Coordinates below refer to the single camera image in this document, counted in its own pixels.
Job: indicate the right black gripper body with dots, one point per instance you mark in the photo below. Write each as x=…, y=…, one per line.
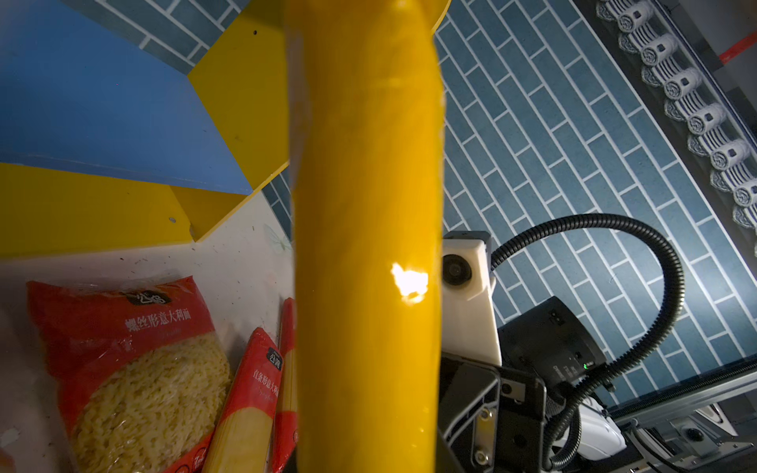
x=490, y=419

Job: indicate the red spaghetti bag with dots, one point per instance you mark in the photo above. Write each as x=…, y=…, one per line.
x=240, y=441
x=286, y=432

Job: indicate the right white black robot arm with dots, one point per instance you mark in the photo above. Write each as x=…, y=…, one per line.
x=550, y=342

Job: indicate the yellow pink blue shelf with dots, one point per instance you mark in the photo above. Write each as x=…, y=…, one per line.
x=104, y=147

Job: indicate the red fusilli bag centre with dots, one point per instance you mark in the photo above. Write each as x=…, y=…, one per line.
x=141, y=376

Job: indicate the aluminium rail base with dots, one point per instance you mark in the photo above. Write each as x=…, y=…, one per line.
x=705, y=424

